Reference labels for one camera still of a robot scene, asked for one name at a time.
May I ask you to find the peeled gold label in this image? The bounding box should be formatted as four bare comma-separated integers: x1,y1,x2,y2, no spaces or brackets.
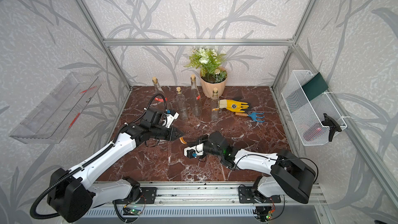
179,137,187,144

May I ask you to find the short glass bottle gold label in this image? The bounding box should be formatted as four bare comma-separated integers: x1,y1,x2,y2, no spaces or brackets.
176,87,188,120

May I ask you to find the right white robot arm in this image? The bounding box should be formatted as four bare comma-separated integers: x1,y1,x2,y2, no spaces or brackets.
184,131,317,204

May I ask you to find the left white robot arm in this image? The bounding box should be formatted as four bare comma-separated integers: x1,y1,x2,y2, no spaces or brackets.
30,108,183,223

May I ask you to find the glass bottle with red label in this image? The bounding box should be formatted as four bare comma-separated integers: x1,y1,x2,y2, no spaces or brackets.
152,77,167,102

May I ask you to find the tall slim glass bottle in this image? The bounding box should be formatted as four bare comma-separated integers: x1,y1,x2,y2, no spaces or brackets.
190,74,202,117

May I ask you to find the black spray bottle trigger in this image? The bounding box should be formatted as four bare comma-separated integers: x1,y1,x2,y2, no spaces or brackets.
321,113,342,142

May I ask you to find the yellow gardening glove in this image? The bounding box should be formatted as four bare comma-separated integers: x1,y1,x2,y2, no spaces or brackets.
211,99,250,113

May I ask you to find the blue hand rake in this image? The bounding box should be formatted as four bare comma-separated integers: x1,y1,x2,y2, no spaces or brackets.
235,112,264,123

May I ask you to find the pink flower pot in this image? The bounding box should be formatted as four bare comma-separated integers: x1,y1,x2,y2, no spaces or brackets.
200,67,228,98

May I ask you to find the green artificial plant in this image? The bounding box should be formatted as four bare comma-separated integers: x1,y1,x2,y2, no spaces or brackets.
184,48,227,84

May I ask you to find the dark green card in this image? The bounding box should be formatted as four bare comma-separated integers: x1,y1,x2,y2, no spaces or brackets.
302,73,329,101

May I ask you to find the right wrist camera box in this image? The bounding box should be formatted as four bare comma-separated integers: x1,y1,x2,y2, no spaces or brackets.
184,144,205,159

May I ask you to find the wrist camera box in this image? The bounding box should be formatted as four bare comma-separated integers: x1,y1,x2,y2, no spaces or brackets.
162,110,179,129
184,144,205,159

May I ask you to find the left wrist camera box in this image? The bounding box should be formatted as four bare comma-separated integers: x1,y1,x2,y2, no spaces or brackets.
162,110,179,129

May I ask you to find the aluminium front rail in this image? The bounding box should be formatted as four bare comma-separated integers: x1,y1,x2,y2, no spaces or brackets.
71,181,327,207

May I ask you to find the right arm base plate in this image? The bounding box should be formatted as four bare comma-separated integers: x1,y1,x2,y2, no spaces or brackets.
237,185,282,203

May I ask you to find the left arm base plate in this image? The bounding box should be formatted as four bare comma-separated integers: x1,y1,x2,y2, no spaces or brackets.
136,187,157,204

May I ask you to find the clear plastic wall shelf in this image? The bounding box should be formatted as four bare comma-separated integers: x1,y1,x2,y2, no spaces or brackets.
9,73,102,144

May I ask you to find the white mesh wall basket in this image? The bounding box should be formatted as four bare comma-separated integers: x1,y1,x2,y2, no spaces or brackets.
282,70,347,146

